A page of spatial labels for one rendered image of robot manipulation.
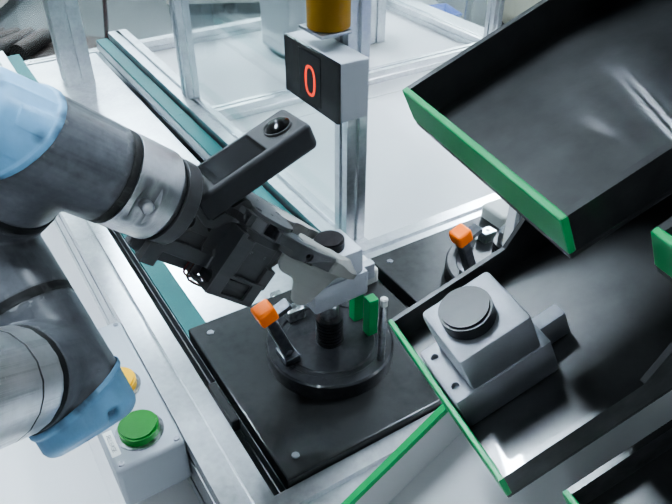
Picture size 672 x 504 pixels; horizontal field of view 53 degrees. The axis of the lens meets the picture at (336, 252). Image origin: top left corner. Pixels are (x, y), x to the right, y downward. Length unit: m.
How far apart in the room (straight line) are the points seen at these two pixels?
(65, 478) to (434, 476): 0.44
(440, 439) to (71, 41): 1.27
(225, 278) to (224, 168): 0.09
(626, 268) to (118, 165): 0.34
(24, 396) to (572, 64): 0.36
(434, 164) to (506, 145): 1.02
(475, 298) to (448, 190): 0.90
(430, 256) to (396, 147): 0.53
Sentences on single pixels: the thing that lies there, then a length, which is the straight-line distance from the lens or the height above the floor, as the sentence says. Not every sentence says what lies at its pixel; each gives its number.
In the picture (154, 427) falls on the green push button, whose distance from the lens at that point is 0.71.
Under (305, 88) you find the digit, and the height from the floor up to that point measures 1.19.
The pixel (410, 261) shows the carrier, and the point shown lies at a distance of 0.89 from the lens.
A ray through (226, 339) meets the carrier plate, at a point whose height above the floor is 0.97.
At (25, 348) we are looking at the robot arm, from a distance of 0.46.
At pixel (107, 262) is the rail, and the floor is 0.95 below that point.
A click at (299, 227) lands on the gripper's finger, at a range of 0.66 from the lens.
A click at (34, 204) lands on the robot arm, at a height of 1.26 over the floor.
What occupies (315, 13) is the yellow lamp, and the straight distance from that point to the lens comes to 0.77.
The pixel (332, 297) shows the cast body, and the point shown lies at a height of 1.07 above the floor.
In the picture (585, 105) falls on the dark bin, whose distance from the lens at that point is 0.34.
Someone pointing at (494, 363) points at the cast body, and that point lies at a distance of 0.38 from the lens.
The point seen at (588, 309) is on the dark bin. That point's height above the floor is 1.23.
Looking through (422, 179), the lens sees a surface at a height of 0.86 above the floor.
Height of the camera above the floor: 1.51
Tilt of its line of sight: 37 degrees down
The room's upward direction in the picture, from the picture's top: straight up
